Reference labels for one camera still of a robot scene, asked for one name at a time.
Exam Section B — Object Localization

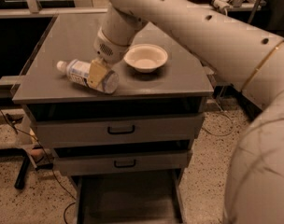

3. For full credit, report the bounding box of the grey drawer cabinet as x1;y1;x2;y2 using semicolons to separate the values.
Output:
13;14;212;224

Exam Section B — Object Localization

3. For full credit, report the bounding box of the black floor cable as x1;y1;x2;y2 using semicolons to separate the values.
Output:
0;91;78;224

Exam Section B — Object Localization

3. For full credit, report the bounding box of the middle grey drawer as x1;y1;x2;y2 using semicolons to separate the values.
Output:
55;150;192;176

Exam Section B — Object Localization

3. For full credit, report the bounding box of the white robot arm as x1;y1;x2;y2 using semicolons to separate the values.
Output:
97;0;284;224

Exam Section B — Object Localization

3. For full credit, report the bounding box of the top grey drawer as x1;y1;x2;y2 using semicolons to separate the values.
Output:
32;114;204;148

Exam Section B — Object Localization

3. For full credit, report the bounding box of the open bottom grey drawer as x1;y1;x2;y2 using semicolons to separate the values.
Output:
73;170;186;224

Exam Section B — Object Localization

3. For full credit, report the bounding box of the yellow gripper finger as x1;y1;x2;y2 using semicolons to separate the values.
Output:
87;58;110;89

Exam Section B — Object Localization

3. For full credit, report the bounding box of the clear plastic bottle blue label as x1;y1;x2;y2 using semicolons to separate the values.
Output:
56;60;119;94

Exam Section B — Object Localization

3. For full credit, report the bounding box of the white paper bowl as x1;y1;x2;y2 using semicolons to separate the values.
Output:
123;44;168;73

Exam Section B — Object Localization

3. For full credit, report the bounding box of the black table leg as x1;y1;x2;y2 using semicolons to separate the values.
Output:
14;156;30;189

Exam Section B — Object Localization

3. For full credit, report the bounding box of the white power cable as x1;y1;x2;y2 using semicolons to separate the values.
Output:
201;100;235;138

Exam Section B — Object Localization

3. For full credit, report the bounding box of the grey metal rail frame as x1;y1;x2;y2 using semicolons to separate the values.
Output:
0;0;267;20

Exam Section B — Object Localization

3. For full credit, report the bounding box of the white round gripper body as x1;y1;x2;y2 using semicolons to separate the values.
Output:
93;28;130;63

